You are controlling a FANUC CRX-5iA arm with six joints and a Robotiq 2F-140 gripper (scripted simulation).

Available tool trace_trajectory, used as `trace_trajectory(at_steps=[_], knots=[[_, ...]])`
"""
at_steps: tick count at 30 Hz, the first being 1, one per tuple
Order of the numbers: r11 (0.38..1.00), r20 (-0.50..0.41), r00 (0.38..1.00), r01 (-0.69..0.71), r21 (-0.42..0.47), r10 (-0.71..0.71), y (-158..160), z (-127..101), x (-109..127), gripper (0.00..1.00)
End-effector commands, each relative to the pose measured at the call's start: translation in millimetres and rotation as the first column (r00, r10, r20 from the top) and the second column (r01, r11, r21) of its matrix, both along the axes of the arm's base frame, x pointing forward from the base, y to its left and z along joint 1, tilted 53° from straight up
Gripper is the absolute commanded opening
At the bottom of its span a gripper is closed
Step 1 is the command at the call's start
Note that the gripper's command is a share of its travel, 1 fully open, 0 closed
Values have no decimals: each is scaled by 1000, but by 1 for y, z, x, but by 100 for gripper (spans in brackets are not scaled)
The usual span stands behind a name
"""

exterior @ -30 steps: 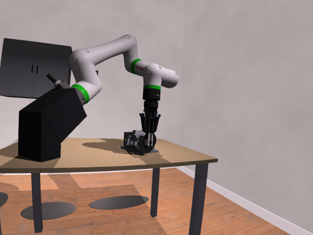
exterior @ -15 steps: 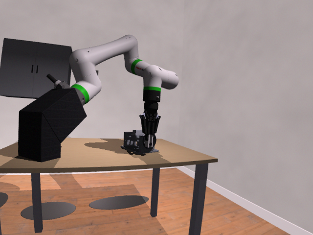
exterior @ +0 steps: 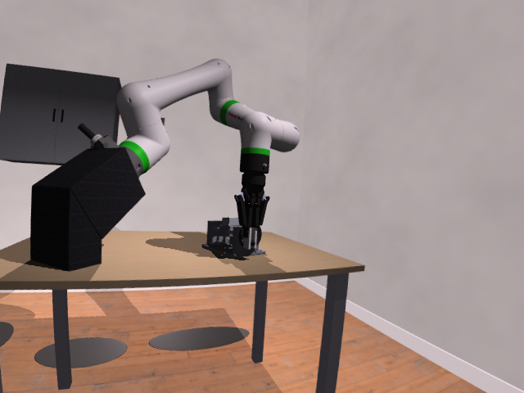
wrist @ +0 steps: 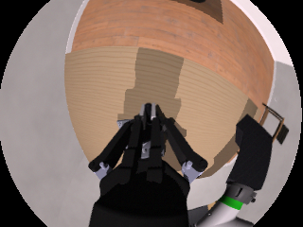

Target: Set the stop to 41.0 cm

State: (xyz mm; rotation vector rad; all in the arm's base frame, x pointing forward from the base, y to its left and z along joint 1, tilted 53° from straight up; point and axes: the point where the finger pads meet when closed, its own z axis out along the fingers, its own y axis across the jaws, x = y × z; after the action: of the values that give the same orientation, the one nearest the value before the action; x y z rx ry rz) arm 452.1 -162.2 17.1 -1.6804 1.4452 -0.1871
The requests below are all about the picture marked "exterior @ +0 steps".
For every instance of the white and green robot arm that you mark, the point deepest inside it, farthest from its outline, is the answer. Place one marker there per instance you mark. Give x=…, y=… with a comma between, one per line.
x=139, y=104

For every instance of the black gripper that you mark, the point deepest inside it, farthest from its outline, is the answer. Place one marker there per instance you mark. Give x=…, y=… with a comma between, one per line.
x=252, y=209

